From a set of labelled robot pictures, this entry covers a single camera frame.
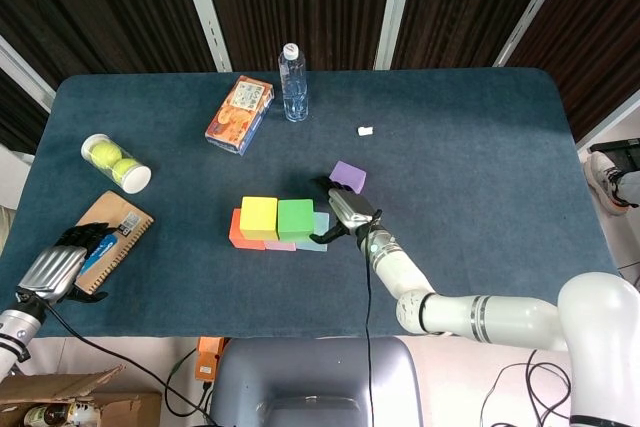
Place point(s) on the light blue foam cube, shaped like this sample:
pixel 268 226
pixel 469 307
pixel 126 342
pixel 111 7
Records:
pixel 321 222

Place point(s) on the white partition post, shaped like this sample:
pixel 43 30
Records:
pixel 535 7
pixel 610 122
pixel 25 74
pixel 397 7
pixel 205 12

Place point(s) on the blue orange biscuit box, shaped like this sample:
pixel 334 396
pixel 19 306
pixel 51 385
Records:
pixel 240 114

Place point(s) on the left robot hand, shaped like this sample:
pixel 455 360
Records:
pixel 55 267

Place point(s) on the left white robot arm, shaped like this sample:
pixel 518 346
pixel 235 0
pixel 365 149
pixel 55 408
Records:
pixel 10 332

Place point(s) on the yellow foam cube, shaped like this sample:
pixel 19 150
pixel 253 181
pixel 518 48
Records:
pixel 259 217

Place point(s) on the labelled glass bottle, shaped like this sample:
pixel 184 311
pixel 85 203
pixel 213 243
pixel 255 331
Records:
pixel 55 414

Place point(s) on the white orange sneaker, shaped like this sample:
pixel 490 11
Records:
pixel 607 177

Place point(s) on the yellow-green tennis ball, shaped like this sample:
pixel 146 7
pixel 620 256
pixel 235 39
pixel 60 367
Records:
pixel 125 169
pixel 105 154

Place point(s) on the brown cardboard box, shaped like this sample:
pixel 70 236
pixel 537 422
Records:
pixel 125 407

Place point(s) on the green foam cube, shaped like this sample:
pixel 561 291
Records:
pixel 295 219

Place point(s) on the clear plastic water bottle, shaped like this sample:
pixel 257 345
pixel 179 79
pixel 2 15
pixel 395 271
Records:
pixel 294 87

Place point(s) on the blue cookie packet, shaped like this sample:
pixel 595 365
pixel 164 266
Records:
pixel 102 249

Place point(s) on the orange foam cube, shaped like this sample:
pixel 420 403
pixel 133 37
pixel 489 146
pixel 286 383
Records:
pixel 235 237

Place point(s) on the orange power strip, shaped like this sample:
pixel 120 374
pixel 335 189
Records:
pixel 207 362

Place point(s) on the teal table cloth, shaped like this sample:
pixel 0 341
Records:
pixel 450 147

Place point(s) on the purple foam cube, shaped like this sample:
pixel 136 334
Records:
pixel 350 174

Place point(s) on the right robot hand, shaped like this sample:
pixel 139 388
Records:
pixel 352 209

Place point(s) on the brown spiral notebook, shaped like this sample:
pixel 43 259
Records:
pixel 130 227

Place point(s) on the pink foam cube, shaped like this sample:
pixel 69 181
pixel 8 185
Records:
pixel 280 246

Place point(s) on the black rectangular object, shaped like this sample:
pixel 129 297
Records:
pixel 620 149

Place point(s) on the clear tennis ball tube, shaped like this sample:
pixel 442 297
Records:
pixel 135 179

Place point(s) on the grey chair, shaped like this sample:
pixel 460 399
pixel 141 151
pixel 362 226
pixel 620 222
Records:
pixel 315 377

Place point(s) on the small white object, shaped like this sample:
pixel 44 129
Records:
pixel 365 130

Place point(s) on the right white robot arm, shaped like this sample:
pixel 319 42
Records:
pixel 500 317

